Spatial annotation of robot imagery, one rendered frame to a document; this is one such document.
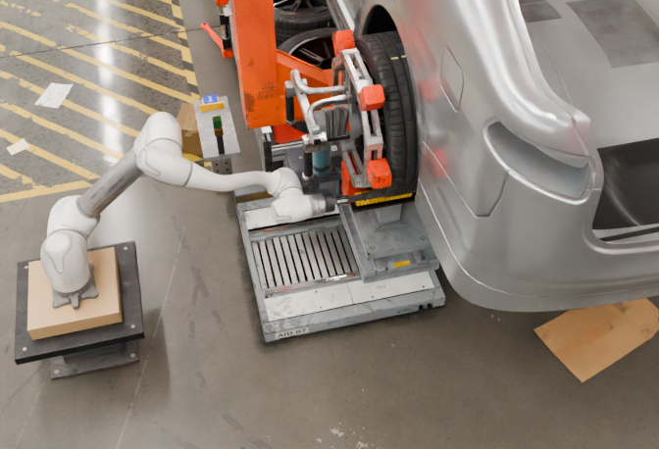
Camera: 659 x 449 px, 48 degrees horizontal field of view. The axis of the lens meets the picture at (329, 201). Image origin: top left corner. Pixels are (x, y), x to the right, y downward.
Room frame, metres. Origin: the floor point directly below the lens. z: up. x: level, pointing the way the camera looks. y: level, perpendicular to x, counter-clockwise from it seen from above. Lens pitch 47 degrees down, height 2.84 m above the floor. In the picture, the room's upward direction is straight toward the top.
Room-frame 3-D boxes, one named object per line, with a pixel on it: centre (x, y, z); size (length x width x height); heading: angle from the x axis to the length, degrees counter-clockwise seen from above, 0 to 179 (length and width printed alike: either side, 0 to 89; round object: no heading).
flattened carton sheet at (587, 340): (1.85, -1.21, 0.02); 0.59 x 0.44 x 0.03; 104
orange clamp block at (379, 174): (2.00, -0.19, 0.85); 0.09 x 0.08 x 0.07; 14
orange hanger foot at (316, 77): (2.79, -0.01, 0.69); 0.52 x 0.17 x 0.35; 104
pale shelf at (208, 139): (2.73, 0.55, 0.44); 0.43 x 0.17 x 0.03; 14
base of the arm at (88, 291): (1.82, 1.04, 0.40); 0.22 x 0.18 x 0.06; 19
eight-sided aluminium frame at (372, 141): (2.30, -0.10, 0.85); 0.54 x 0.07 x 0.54; 14
